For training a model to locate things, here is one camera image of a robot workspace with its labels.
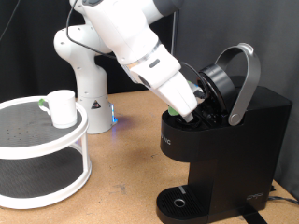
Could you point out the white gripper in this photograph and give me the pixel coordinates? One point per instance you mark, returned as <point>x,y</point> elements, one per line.
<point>177,93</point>

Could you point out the black Keurig coffee machine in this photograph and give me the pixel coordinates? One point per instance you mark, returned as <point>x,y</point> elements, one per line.
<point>243,149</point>

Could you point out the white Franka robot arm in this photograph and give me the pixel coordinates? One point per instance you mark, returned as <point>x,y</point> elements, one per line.
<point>124,25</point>

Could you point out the black tape strip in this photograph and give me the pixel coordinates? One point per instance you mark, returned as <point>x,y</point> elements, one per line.
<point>252,216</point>

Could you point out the white mug with green tape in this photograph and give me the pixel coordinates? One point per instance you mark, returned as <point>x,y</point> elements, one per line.
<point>64,109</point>

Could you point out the white two-tier turntable shelf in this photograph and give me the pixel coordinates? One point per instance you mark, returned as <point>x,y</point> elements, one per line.
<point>28,127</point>

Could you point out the black curtain backdrop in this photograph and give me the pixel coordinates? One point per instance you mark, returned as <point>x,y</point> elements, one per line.
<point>31,71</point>

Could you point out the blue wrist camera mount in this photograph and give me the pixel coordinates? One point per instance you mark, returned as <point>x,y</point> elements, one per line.
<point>196,90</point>

